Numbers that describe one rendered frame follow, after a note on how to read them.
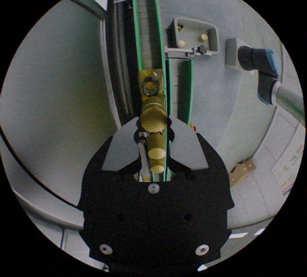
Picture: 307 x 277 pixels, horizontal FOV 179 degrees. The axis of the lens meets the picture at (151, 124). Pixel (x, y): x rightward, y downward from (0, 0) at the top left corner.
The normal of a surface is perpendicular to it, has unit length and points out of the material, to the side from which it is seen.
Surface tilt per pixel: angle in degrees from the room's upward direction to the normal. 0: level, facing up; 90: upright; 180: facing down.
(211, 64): 0
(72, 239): 90
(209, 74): 0
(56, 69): 90
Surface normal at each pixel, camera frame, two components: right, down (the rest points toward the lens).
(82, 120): 1.00, -0.07
